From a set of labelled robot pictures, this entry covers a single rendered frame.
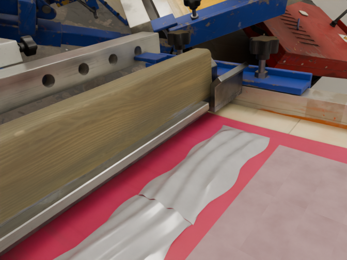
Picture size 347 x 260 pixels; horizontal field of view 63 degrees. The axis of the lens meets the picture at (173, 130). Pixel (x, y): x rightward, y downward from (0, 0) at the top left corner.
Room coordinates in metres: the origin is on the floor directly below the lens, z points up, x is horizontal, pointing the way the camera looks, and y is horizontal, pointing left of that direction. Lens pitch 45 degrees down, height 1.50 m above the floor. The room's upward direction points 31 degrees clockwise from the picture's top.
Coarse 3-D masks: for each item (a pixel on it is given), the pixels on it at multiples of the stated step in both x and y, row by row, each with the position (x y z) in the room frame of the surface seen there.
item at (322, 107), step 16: (240, 96) 0.40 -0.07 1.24; (256, 96) 0.39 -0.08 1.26; (272, 96) 0.39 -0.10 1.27; (288, 96) 0.38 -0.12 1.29; (304, 96) 0.38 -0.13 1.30; (320, 96) 0.38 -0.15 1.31; (336, 96) 0.39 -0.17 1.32; (288, 112) 0.38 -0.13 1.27; (304, 112) 0.37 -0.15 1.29; (320, 112) 0.37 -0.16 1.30; (336, 112) 0.36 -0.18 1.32
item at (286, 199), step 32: (192, 128) 0.30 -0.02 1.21; (256, 128) 0.33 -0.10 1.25; (160, 160) 0.22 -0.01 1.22; (256, 160) 0.25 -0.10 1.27; (288, 160) 0.26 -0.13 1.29; (320, 160) 0.27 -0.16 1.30; (256, 192) 0.19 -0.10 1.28; (288, 192) 0.20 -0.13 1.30; (320, 192) 0.21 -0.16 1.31; (192, 224) 0.14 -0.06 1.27; (224, 224) 0.14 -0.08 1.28; (256, 224) 0.15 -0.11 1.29; (288, 224) 0.16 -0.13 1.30; (320, 224) 0.17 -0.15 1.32; (256, 256) 0.12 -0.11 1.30; (288, 256) 0.13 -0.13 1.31; (320, 256) 0.14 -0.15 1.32
